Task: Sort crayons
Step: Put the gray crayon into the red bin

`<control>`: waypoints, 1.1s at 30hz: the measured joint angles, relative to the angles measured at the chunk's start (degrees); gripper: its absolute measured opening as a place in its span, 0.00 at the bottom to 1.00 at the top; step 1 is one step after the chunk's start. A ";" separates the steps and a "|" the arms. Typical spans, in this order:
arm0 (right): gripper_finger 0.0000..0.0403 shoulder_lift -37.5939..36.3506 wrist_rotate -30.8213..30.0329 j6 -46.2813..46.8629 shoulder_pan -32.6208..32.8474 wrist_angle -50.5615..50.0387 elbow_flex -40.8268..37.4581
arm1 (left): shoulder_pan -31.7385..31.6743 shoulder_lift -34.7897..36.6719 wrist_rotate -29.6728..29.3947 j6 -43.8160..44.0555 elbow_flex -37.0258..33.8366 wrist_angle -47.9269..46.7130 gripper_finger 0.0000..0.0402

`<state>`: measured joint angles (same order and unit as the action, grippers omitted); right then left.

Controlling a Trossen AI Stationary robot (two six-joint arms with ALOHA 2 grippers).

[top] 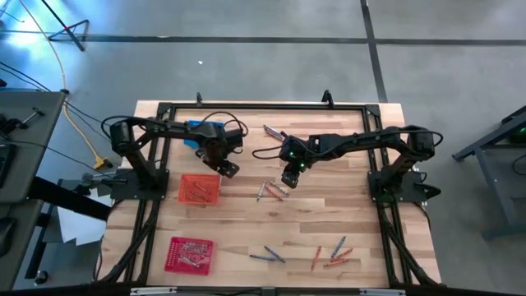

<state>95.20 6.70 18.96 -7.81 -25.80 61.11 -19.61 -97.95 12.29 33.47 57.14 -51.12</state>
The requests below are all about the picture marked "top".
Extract blue plastic basket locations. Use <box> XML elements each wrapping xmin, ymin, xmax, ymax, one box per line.
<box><xmin>183</xmin><ymin>118</ymin><xmax>225</xmax><ymax>150</ymax></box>

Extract black computer mouse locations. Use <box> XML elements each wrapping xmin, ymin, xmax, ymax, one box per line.
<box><xmin>0</xmin><ymin>216</ymin><xmax>16</xmax><ymax>257</ymax></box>

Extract black clamp tool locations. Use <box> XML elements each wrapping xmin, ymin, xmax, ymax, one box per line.
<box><xmin>0</xmin><ymin>106</ymin><xmax>45</xmax><ymax>133</ymax></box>

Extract silver bracket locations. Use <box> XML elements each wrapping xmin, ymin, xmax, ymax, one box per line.
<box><xmin>130</xmin><ymin>286</ymin><xmax>178</xmax><ymax>296</ymax></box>
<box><xmin>360</xmin><ymin>288</ymin><xmax>407</xmax><ymax>296</ymax></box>

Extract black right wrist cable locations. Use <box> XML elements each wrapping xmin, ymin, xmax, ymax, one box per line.
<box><xmin>251</xmin><ymin>143</ymin><xmax>289</xmax><ymax>161</ymax></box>

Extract black keyboard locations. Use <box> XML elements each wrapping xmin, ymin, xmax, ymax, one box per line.
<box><xmin>0</xmin><ymin>142</ymin><xmax>18</xmax><ymax>178</ymax></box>

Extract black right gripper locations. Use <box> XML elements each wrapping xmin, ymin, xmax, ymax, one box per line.
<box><xmin>279</xmin><ymin>137</ymin><xmax>310</xmax><ymax>189</ymax></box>

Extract yellow cable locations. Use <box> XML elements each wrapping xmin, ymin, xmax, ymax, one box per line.
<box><xmin>18</xmin><ymin>0</ymin><xmax>108</xmax><ymax>168</ymax></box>

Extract brown crayon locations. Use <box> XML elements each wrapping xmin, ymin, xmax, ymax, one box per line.
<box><xmin>269</xmin><ymin>180</ymin><xmax>290</xmax><ymax>197</ymax></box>

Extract grey desk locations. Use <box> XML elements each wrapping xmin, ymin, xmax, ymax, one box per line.
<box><xmin>0</xmin><ymin>89</ymin><xmax>67</xmax><ymax>291</ymax></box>

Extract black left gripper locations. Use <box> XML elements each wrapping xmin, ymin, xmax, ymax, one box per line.
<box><xmin>196</xmin><ymin>135</ymin><xmax>241</xmax><ymax>179</ymax></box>

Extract dark grey metal table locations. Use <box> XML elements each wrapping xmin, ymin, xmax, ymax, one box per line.
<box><xmin>451</xmin><ymin>105</ymin><xmax>526</xmax><ymax>239</ymax></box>

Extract orange plastic basket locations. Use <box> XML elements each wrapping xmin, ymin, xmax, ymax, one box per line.
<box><xmin>178</xmin><ymin>173</ymin><xmax>222</xmax><ymax>206</ymax></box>

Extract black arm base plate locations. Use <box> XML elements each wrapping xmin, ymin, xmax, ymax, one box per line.
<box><xmin>109</xmin><ymin>166</ymin><xmax>170</xmax><ymax>201</ymax></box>
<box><xmin>367</xmin><ymin>168</ymin><xmax>429</xmax><ymax>204</ymax></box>

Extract white paper sheets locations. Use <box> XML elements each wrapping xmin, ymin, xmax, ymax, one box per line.
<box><xmin>56</xmin><ymin>187</ymin><xmax>113</xmax><ymax>247</ymax></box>

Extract red plastic basket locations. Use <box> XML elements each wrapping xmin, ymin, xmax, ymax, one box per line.
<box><xmin>164</xmin><ymin>236</ymin><xmax>215</xmax><ymax>277</ymax></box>

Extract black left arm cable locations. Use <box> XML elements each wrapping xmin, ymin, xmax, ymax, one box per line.
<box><xmin>200</xmin><ymin>109</ymin><xmax>251</xmax><ymax>156</ymax></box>

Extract black tripod stand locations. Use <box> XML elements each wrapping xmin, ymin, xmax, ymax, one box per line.
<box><xmin>39</xmin><ymin>0</ymin><xmax>90</xmax><ymax>53</ymax></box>

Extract black floor cable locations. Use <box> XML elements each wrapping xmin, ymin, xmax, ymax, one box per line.
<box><xmin>0</xmin><ymin>60</ymin><xmax>131</xmax><ymax>136</ymax></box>

